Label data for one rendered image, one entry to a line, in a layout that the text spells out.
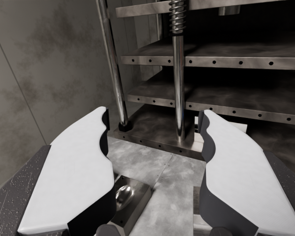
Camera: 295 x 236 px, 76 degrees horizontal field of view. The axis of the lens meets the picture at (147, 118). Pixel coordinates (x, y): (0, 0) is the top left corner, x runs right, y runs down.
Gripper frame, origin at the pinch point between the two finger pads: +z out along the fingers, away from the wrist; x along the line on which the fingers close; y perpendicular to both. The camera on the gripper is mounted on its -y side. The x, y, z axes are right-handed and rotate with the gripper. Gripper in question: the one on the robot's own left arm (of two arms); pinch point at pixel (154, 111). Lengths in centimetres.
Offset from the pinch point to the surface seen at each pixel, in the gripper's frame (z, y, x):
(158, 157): 69, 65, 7
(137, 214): 35, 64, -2
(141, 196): 39, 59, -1
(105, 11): 102, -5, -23
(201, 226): 26, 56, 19
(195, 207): 30, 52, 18
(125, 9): 106, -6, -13
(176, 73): 84, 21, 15
